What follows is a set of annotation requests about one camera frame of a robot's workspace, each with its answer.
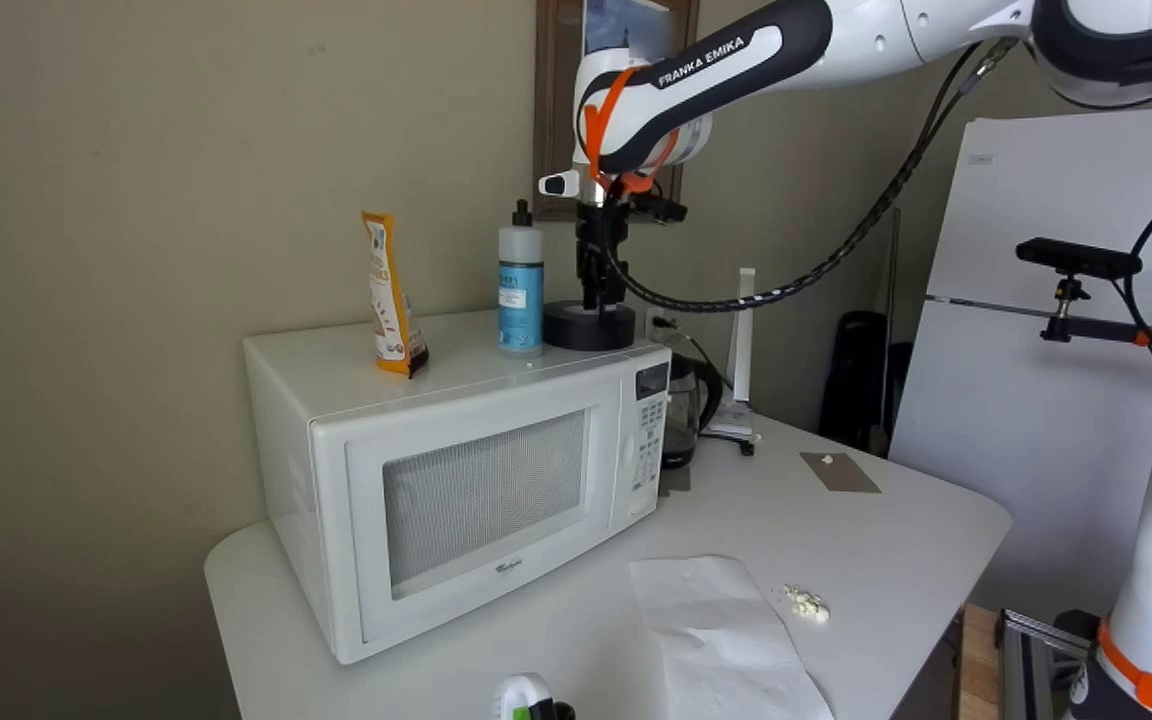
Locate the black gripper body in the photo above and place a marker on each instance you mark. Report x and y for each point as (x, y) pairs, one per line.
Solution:
(603, 235)

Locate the dark grey tape roll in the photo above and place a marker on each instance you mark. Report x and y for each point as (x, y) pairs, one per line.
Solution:
(588, 330)

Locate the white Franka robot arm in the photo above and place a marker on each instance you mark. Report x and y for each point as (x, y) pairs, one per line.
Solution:
(736, 54)

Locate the white microwave oven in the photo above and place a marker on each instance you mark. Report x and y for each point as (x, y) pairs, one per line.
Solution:
(336, 534)

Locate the blue bottle with black cap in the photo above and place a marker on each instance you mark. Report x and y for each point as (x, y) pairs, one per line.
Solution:
(522, 295)

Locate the black glass electric kettle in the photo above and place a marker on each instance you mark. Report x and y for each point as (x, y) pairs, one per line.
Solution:
(699, 403)

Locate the wooden framed bulletin board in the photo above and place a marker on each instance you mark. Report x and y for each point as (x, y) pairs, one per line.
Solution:
(554, 81)

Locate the orange and white card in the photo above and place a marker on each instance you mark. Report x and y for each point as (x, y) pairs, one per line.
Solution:
(385, 284)

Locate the paper sheet on board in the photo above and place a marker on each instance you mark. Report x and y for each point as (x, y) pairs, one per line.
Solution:
(621, 25)

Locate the brown paper square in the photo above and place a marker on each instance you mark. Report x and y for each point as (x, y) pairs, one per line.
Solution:
(849, 475)

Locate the popcorn crumb pile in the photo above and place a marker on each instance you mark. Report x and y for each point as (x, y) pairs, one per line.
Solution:
(811, 610)

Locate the white paper towel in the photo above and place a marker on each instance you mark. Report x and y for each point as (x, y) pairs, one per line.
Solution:
(721, 655)

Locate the white refrigerator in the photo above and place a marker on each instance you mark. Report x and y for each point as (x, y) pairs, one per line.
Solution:
(1029, 425)

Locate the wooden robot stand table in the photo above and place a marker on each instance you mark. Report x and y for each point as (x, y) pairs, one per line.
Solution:
(982, 664)

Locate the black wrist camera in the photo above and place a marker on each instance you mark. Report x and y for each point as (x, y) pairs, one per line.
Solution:
(656, 211)

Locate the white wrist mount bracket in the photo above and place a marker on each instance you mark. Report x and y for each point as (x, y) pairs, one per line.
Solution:
(559, 187)

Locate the black camera on mount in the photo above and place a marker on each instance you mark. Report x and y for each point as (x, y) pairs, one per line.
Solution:
(1077, 256)

